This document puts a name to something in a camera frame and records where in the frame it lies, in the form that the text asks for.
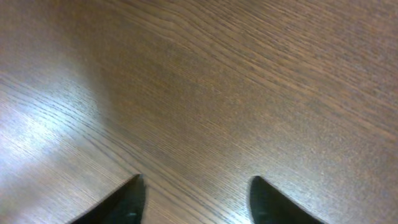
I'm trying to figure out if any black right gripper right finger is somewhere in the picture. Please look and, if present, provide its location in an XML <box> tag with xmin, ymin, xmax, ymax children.
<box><xmin>249</xmin><ymin>175</ymin><xmax>322</xmax><ymax>224</ymax></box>

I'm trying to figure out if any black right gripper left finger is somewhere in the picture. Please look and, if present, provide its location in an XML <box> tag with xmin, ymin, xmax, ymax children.
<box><xmin>71</xmin><ymin>174</ymin><xmax>146</xmax><ymax>224</ymax></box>

